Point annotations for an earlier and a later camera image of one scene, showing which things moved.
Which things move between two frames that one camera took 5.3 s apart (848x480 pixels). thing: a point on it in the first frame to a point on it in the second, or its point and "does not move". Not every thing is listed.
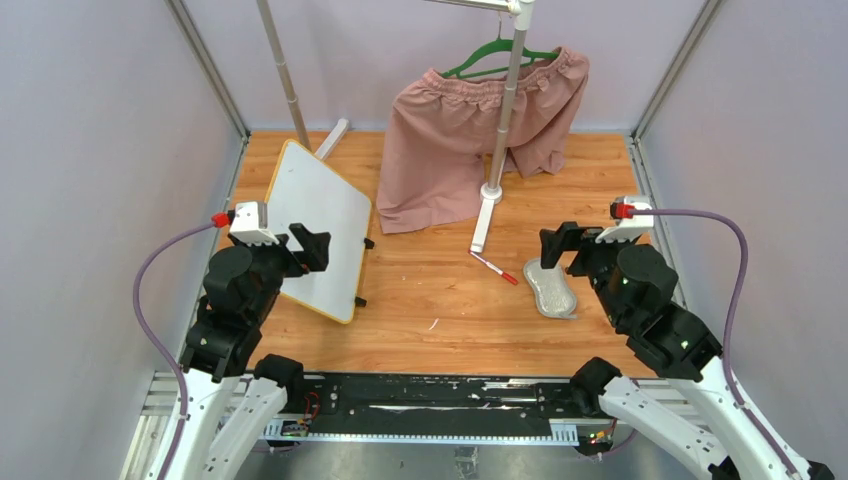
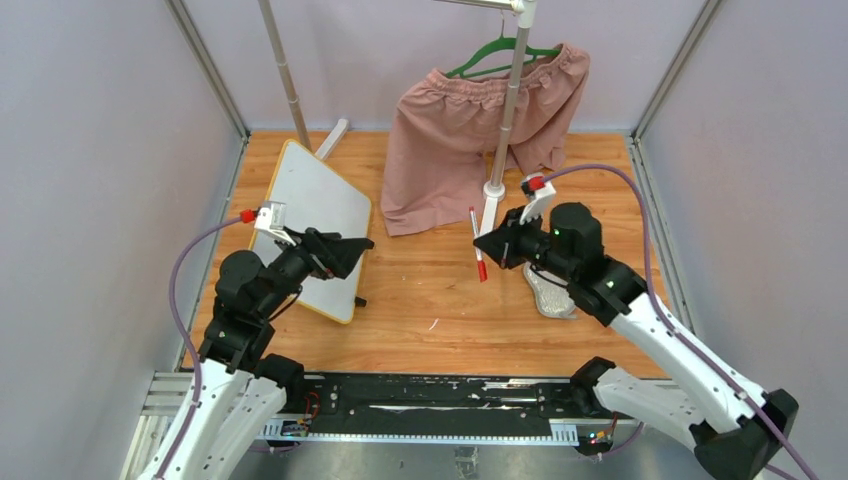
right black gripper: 567,237 to 501,244
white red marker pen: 504,274 to 476,234
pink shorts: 440,131 does not move
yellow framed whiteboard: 306,190 does not move
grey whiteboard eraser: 553,294 does not move
